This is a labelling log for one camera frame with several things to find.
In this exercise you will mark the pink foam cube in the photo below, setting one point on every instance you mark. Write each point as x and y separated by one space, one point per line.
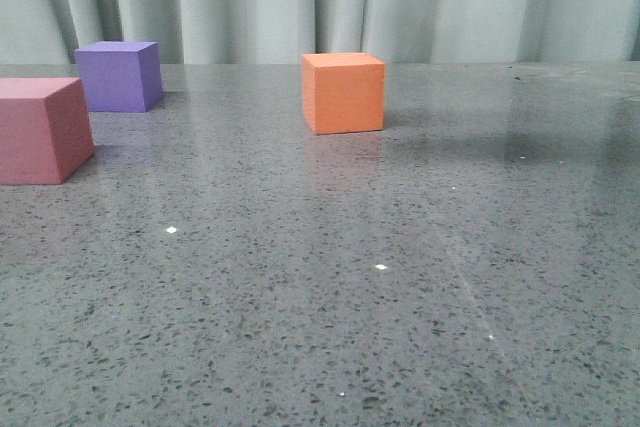
45 130

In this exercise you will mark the orange foam cube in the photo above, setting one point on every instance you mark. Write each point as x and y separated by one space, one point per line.
343 92

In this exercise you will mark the pale green curtain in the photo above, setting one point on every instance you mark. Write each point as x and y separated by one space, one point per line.
279 31

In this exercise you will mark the purple foam cube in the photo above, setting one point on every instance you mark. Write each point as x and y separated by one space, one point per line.
120 76

